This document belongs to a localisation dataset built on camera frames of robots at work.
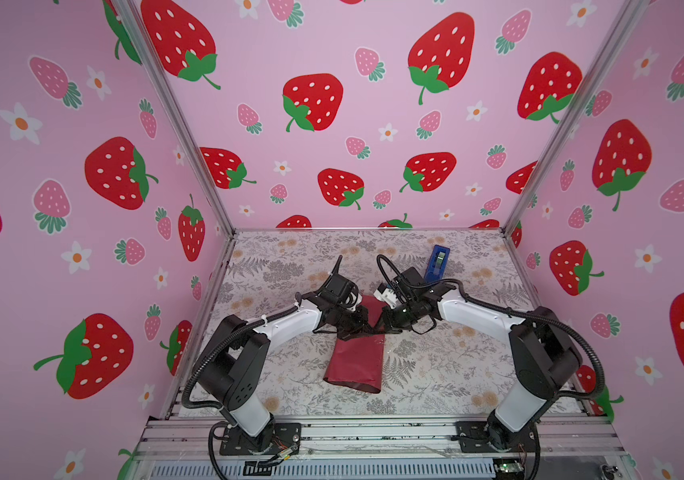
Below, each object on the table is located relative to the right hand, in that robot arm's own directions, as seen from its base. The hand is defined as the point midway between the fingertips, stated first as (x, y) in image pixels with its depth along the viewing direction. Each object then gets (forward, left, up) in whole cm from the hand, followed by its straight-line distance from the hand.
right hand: (370, 332), depth 84 cm
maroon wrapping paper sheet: (-8, +3, -2) cm, 9 cm away
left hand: (+1, -2, -1) cm, 2 cm away
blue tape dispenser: (+31, -21, -4) cm, 37 cm away
